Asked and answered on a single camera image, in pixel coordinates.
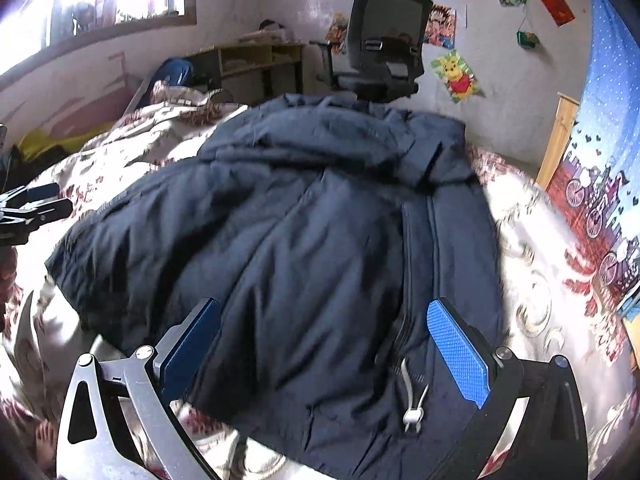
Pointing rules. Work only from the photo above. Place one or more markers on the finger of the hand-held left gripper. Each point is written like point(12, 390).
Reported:
point(42, 191)
point(40, 215)

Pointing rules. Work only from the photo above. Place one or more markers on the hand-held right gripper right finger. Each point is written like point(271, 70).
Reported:
point(457, 355)

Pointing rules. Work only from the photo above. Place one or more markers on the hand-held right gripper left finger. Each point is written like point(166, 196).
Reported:
point(192, 345)

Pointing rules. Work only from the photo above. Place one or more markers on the dark navy padded jacket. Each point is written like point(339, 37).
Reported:
point(300, 260)

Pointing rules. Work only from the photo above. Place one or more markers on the pile of clothes on desk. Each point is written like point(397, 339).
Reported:
point(265, 32)

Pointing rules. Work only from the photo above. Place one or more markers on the yellow cloth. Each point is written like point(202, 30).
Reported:
point(55, 142)

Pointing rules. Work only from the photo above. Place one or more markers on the floral satin bed cover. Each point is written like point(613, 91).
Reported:
point(540, 270)

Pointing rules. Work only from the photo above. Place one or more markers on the blue backpack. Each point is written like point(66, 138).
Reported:
point(172, 75)

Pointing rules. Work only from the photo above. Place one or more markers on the person's bare foot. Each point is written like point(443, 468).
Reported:
point(45, 442)

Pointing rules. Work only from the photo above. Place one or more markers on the light wooden board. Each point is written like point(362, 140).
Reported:
point(557, 140)

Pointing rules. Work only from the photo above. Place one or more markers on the wooden desk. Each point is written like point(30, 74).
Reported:
point(240, 57)

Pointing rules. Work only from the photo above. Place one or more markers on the blue dotted printed curtain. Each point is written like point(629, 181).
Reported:
point(605, 135)

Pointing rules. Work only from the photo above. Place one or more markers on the small green box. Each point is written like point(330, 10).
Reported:
point(527, 40)

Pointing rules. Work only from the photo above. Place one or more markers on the black mesh office chair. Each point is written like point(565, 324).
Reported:
point(390, 25)

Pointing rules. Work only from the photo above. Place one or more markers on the yellow bear wall poster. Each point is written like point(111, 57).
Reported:
point(457, 77)

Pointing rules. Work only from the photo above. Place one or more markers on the cartoon figures wall poster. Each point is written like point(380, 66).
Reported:
point(442, 25)

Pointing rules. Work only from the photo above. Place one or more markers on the colourful cartoon wall poster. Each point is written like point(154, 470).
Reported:
point(337, 32)

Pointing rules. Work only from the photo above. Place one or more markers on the red envelope on wall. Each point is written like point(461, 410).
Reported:
point(556, 6)

